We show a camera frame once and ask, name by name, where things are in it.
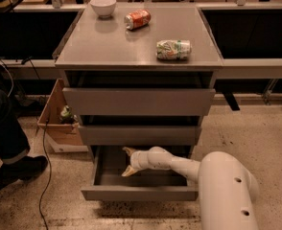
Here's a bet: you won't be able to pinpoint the black shoe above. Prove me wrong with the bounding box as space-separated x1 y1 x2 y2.
0 156 48 184

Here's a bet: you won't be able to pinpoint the person's leg dark trousers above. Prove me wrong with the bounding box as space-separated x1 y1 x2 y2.
0 90 30 165

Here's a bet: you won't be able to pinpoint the black floor cable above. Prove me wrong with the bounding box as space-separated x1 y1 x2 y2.
38 118 53 230

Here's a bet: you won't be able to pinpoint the grey drawer cabinet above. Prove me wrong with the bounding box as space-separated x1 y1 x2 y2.
52 2 224 165

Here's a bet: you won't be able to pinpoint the grey middle drawer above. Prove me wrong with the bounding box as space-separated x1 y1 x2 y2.
79 115 201 146

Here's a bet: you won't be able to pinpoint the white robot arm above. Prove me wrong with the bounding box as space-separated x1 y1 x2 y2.
123 147 259 230

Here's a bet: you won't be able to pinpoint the grey top drawer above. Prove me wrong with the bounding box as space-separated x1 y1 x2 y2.
63 71 215 116

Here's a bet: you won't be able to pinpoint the white ceramic bowl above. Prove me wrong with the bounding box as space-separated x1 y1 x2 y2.
90 0 117 17

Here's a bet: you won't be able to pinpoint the green bottle in box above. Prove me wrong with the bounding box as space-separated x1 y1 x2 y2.
59 105 75 124

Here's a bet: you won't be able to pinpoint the grey bottom drawer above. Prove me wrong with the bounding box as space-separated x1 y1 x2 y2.
82 146 199 201

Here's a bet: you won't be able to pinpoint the cardboard box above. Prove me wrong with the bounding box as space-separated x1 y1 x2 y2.
37 79 88 152

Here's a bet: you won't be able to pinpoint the green white soda can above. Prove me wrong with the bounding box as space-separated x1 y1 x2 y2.
156 40 192 60

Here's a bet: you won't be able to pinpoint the grey drawer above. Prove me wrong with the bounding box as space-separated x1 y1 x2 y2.
63 71 215 116
79 115 201 146
82 146 199 201

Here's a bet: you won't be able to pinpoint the orange soda can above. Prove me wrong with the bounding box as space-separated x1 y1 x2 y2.
124 10 152 30

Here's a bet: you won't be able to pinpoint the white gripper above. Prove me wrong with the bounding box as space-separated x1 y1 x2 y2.
122 147 150 177

